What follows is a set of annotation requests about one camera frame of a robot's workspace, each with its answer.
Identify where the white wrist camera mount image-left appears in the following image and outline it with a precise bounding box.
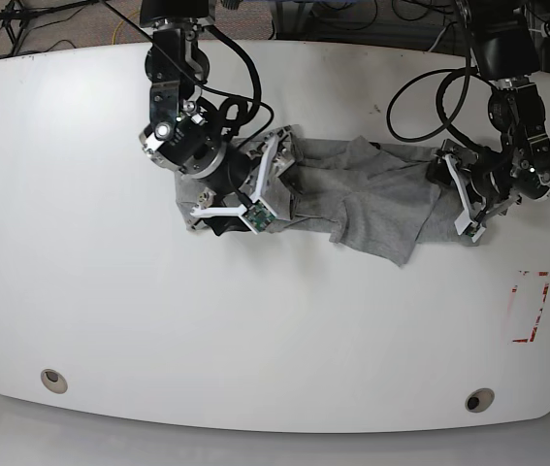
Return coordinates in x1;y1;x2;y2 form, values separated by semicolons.
178;126;301;234

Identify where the left table cable grommet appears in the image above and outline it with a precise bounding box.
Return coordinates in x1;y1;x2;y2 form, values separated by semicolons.
41;369;68;394

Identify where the red tape rectangle marking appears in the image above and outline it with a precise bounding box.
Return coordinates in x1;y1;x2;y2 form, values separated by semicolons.
506;270;550;344

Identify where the white wrist camera mount image-right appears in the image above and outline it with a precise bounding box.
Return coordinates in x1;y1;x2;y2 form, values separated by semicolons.
433;140;523;242

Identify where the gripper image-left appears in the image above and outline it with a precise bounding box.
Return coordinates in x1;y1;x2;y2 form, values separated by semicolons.
201;148;303;237

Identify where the grey T-shirt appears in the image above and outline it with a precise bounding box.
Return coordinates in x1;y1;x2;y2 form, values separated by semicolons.
175;123;487;269

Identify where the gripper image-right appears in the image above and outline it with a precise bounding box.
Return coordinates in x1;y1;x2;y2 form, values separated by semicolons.
468;159;509;202

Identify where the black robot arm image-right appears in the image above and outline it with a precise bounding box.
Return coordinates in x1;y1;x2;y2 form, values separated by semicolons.
420;1;550;202

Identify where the table cable grommet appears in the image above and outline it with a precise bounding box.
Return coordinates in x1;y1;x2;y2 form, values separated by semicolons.
41;369;68;394
465;388;495;414

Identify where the right table cable grommet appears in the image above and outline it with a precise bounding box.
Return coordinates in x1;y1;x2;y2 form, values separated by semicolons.
465;388;495;414

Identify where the black tripod stand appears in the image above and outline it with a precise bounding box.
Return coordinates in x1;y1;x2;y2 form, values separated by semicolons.
0;0;111;55

